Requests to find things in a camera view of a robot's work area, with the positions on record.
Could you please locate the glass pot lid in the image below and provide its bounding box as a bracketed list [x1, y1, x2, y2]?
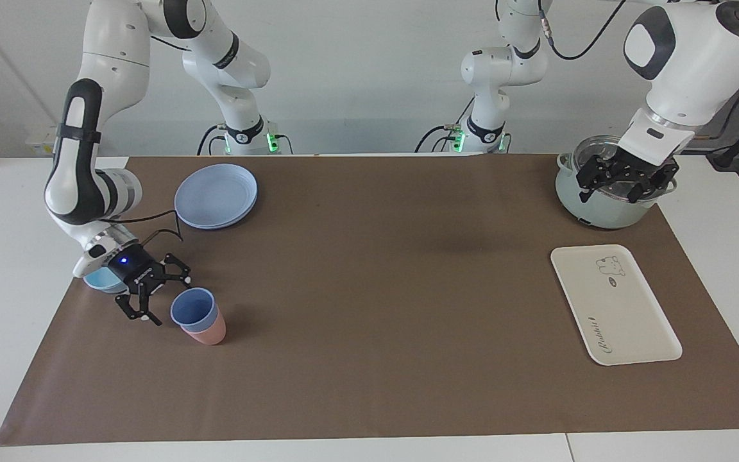
[570, 134, 641, 193]

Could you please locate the pale green pot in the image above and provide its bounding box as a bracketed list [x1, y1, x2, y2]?
[555, 149, 679, 230]

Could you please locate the blue cup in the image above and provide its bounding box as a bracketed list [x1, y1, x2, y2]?
[170, 287, 219, 333]

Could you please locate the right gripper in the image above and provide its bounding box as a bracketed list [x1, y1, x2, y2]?
[103, 246, 192, 327]

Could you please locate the black cable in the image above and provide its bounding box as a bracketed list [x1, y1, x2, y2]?
[99, 209, 185, 252]
[196, 124, 224, 156]
[538, 0, 628, 62]
[414, 96, 477, 155]

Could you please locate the blue bowl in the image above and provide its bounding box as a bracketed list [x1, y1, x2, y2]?
[83, 266, 130, 295]

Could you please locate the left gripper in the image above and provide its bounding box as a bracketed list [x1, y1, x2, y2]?
[576, 148, 680, 205]

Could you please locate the white tray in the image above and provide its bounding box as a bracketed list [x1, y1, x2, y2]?
[550, 244, 684, 367]

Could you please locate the blue plate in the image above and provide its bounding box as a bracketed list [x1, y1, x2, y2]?
[174, 164, 259, 227]
[178, 192, 259, 231]

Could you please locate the pink cup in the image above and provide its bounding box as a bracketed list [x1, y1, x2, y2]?
[180, 312, 227, 347]

